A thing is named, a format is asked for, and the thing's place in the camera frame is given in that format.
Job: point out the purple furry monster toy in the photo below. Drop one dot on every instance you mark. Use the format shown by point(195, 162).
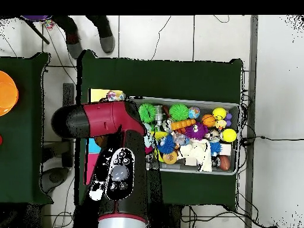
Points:
point(195, 130)

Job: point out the dark green table cloth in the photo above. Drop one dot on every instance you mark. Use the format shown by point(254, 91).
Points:
point(156, 71)
point(28, 142)

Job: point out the mint green foam cloth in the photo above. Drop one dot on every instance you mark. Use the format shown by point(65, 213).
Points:
point(149, 137)

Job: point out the blue spiky ball with eyes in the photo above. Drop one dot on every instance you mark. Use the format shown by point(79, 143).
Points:
point(166, 145)

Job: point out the purple round object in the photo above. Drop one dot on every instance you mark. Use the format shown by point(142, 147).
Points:
point(37, 17)

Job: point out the yellow ball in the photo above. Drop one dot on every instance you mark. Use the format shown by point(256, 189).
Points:
point(228, 135)
point(218, 113)

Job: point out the thin black rod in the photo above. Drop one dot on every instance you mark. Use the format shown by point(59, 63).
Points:
point(37, 31)

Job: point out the orange round bowl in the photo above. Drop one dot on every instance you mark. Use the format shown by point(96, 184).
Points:
point(7, 92)

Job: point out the green spiky ball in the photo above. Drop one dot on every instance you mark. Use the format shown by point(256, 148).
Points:
point(147, 113)
point(178, 112)

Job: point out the orange toy basketball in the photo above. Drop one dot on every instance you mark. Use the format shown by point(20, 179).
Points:
point(208, 120)

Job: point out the small dotted cloth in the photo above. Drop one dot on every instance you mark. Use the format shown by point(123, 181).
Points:
point(115, 96)

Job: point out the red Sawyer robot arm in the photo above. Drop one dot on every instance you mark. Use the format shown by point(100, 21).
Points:
point(104, 118)

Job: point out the small colourful floor toy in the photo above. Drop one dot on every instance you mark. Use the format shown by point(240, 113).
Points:
point(49, 23)

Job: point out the cream knitted cloth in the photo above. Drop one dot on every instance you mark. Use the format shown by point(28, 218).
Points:
point(197, 154)

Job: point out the orange plastic toy block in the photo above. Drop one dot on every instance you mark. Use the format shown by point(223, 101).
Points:
point(183, 125)

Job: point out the grey round stand base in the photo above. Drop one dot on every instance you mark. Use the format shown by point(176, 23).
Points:
point(56, 178)

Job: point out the wooden box with three holes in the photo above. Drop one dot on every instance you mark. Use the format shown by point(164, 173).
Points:
point(97, 94)

